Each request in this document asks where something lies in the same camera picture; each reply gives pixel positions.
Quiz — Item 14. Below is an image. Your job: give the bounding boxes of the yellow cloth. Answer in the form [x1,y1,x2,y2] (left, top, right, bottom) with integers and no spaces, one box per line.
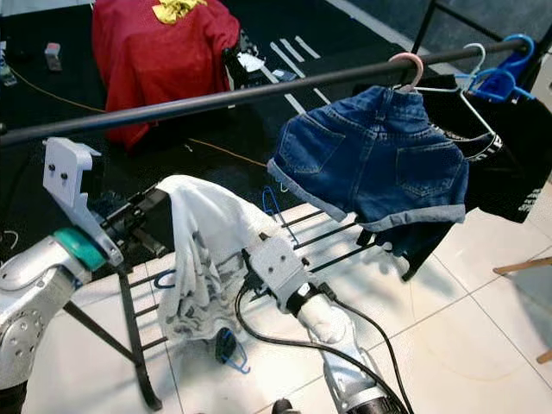
[151,0,208,25]

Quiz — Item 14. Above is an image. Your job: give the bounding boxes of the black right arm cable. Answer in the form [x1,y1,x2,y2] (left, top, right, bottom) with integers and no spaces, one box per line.
[235,280,415,414]

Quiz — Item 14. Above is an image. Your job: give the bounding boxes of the blue denim shorts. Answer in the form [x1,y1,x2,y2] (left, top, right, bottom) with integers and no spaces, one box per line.
[267,85,470,232]

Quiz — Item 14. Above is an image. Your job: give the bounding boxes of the small grey device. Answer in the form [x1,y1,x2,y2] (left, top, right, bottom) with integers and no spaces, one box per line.
[45,43,62,73]

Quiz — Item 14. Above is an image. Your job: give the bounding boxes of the black white machine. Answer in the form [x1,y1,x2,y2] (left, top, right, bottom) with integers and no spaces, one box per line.
[222,33,266,89]

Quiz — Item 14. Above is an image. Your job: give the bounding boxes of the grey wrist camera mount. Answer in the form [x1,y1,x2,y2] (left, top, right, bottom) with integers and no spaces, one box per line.
[246,235,311,300]
[43,136,126,268]

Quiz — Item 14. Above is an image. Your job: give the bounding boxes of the yellow floor cable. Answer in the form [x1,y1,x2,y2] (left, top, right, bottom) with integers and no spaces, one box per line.
[9,67,268,172]

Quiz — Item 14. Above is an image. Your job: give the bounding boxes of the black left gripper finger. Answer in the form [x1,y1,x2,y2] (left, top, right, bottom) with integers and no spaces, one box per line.
[134,187,172,220]

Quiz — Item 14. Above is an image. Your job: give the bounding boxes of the red cloth cover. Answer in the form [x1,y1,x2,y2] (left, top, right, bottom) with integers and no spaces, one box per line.
[91,0,242,153]

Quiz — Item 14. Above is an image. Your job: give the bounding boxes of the white plastic hanger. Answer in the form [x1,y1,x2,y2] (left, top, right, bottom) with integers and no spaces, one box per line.
[416,43,505,163]

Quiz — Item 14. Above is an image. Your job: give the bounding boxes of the pink hanger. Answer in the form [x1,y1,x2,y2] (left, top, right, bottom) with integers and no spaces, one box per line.
[388,52,424,94]

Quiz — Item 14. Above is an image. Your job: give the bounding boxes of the cream dining chair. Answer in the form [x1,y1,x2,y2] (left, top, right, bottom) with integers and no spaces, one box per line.
[493,255,552,365]

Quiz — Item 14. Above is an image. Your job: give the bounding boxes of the black metal clothes rack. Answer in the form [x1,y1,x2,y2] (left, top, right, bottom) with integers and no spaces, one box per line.
[0,0,552,411]

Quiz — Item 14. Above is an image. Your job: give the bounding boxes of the white T-shirt grey print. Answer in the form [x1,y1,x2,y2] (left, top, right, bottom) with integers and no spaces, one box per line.
[155,175,282,348]

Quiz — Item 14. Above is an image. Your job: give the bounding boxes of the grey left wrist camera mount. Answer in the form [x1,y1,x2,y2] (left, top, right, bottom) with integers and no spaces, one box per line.
[43,136,126,268]

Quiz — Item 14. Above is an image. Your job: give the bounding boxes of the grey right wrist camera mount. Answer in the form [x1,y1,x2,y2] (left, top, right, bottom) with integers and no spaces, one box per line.
[246,235,311,300]

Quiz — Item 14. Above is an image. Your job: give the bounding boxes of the black T-shirt white print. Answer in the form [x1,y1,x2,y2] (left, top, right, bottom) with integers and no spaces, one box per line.
[354,79,552,281]

